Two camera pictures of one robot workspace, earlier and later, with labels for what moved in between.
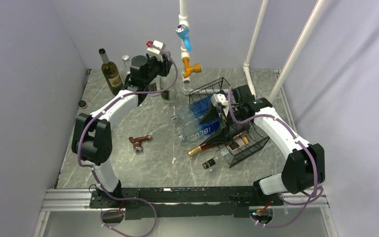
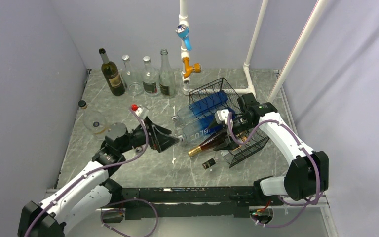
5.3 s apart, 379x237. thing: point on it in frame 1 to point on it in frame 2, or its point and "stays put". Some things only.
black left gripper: x=165 y=64 to x=162 y=141
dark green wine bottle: x=111 y=74 stays put
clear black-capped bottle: x=227 y=151 stays put
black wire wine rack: x=213 y=101 stays put
